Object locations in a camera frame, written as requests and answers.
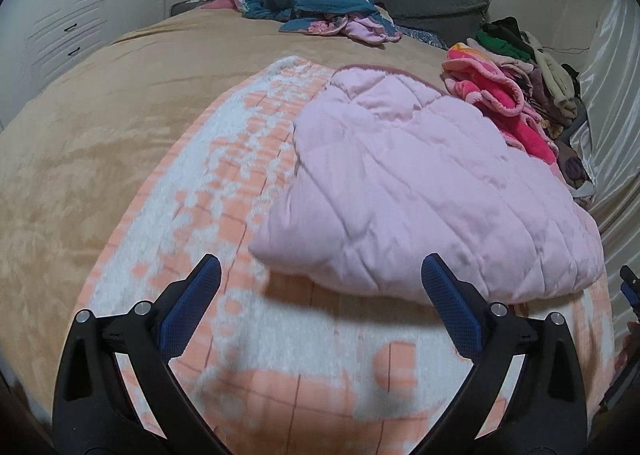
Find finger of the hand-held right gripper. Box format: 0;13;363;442
619;265;640;316

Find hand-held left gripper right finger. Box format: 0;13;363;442
421;255;586;455

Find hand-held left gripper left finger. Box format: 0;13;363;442
52;254;223;455

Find pink quilted jacket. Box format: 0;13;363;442
247;64;606;306

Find peach and white checked blanket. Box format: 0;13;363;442
70;55;618;455

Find dark purple garment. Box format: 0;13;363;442
555;140;596;196

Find tan bed blanket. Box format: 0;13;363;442
0;5;451;416

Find white satin curtain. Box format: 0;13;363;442
570;0;640;286

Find mauve garment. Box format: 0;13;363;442
515;62;558;128

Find pink fleece blanket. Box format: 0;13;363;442
441;44;558;166

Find beige garment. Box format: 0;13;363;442
522;32;581;120

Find green garment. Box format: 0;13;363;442
475;27;533;60

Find blue patterned pillow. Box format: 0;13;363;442
395;25;448;50

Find black garment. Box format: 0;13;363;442
482;16;523;38

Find white wardrobe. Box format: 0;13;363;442
0;0;176;130

